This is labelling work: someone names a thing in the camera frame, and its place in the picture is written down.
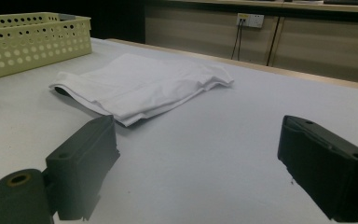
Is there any black wall cable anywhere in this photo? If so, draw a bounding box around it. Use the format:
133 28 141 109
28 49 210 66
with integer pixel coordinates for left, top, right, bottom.
230 19 242 61
236 19 246 62

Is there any white cloth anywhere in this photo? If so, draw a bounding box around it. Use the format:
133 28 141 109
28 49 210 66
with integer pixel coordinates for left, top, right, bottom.
48 52 235 128

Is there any white table cover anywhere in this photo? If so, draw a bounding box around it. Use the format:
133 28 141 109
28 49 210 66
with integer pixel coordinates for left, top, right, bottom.
0 37 358 224

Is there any white wall socket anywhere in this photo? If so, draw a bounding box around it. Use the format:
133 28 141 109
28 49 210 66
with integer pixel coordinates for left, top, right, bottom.
235 12 266 29

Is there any pale yellow perforated plastic basket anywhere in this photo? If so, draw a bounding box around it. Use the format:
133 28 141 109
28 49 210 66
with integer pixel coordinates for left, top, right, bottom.
0 11 93 83

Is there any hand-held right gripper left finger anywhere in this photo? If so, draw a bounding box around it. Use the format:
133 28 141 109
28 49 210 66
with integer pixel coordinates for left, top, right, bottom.
45 115 121 222

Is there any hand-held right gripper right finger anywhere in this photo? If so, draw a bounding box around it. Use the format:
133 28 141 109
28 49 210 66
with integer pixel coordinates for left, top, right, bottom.
277 115 358 223

